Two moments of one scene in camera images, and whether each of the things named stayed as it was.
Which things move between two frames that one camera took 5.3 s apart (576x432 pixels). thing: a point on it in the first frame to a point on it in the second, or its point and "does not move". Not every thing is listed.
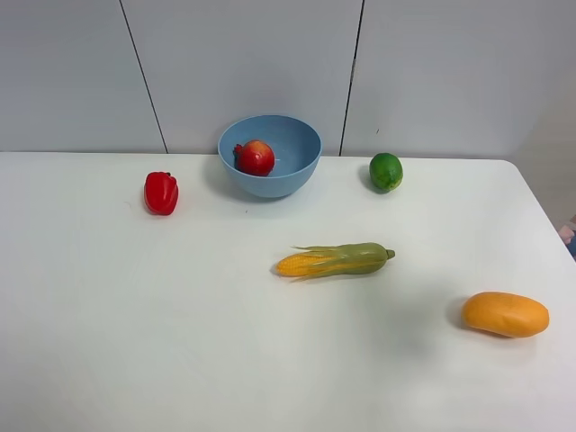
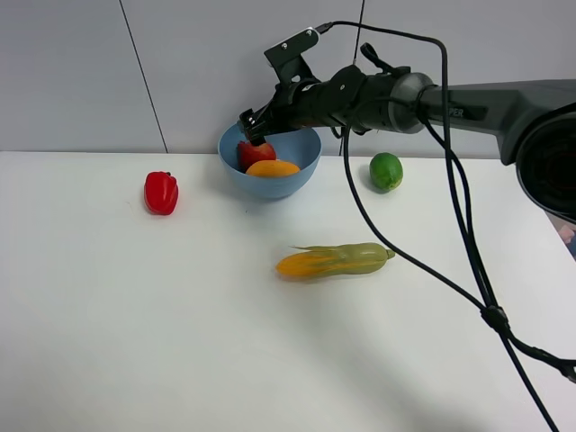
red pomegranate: [255, 157] does not move
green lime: [386, 172] does not move
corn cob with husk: [311, 262] does not move
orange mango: [511, 314] to [273, 168]
